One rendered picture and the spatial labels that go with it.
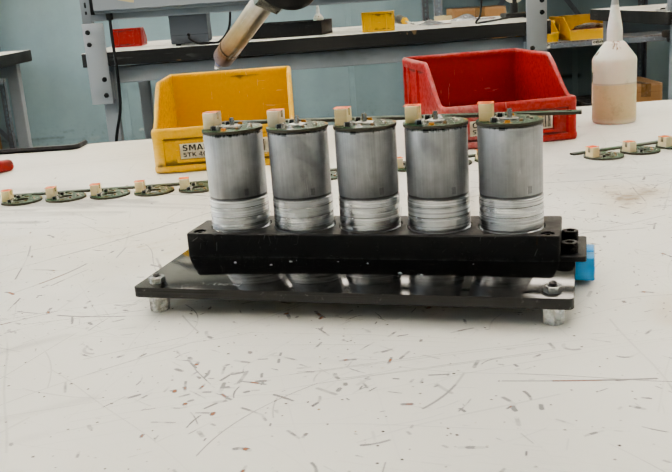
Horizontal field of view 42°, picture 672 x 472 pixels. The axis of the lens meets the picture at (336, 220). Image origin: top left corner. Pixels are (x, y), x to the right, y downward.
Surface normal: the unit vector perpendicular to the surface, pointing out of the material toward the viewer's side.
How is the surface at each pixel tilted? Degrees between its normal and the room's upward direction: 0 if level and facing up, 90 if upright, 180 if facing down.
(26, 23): 90
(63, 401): 0
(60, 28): 90
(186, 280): 0
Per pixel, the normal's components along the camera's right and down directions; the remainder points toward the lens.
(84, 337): -0.07, -0.97
